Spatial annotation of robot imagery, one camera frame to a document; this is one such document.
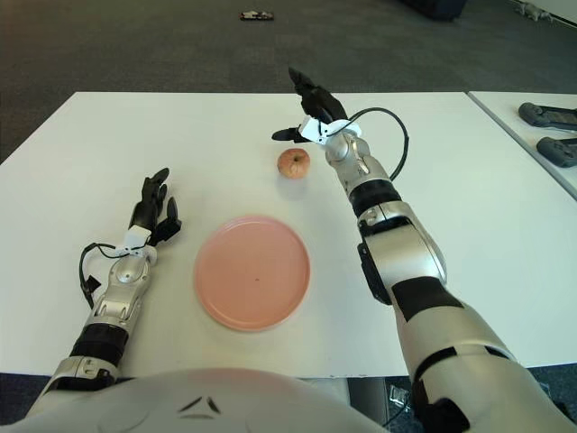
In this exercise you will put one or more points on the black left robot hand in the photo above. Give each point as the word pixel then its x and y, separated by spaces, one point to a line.
pixel 145 215

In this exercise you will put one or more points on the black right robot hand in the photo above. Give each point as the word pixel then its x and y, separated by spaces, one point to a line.
pixel 322 104

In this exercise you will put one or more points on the red yellow apple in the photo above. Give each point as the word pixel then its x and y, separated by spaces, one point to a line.
pixel 294 163

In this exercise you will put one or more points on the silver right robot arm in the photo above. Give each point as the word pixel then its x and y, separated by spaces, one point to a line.
pixel 405 252

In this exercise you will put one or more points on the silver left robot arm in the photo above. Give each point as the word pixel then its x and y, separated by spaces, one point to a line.
pixel 128 275

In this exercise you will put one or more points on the pink round plate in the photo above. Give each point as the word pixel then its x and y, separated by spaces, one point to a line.
pixel 252 273

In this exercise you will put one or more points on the small black red floor object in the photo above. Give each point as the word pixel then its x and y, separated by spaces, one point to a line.
pixel 257 15

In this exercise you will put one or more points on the dark blue bulky object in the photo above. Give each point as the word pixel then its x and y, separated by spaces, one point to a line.
pixel 433 8

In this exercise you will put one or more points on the white neighbouring table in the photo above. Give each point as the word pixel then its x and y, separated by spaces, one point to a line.
pixel 518 135

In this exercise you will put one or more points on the silver robot torso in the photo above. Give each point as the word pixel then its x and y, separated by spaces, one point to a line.
pixel 252 397

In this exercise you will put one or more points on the grey handheld controller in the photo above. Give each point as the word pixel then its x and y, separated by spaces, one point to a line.
pixel 556 151
pixel 536 115

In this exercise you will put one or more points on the small grey floor toy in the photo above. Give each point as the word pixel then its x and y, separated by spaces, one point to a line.
pixel 534 11

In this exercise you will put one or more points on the small clear plastic piece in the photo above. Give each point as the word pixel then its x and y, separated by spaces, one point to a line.
pixel 397 393

